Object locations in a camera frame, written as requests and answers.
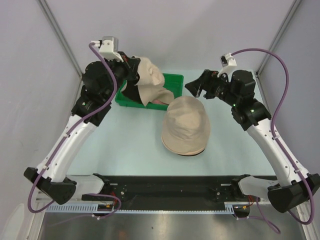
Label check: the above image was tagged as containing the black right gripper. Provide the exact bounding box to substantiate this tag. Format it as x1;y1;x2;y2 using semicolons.
185;69;240;107

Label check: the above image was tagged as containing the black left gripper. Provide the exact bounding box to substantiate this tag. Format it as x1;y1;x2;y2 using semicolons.
102;51;141;102

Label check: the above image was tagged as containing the beige logo bucket hat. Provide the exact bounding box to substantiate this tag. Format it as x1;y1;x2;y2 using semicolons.
161;96;211;153

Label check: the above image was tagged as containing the black bucket hat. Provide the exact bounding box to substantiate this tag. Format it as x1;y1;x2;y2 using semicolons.
178;148;205;157

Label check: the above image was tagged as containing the beige bucket hat pink lining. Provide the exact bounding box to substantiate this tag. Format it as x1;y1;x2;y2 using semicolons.
163;143;206;155

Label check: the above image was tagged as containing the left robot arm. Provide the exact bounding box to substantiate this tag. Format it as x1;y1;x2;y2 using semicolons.
23;52;141;205

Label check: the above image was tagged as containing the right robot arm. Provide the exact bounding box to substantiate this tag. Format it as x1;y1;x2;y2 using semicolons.
185;69;320;213

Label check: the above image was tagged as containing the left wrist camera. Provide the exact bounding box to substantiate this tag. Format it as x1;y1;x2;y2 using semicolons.
91;36;123;62

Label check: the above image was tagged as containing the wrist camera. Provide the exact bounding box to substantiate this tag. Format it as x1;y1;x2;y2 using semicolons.
217;53;237;77
91;36;123;62

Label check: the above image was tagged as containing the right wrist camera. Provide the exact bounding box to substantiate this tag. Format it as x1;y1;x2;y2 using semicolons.
217;53;237;77

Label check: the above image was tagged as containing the aluminium frame post left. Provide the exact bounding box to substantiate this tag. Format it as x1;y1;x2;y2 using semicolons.
36;0;83;78

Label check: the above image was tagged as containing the aluminium frame post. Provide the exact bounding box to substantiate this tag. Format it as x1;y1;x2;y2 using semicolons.
255;0;303;78
36;0;83;78

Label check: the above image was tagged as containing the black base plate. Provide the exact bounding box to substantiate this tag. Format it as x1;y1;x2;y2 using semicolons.
81;174;256;210

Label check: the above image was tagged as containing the white slotted cable duct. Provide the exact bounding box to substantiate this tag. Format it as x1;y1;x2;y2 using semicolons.
46;203;235;215

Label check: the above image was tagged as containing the aluminium frame post right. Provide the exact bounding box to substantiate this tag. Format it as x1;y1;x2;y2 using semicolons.
255;0;303;78

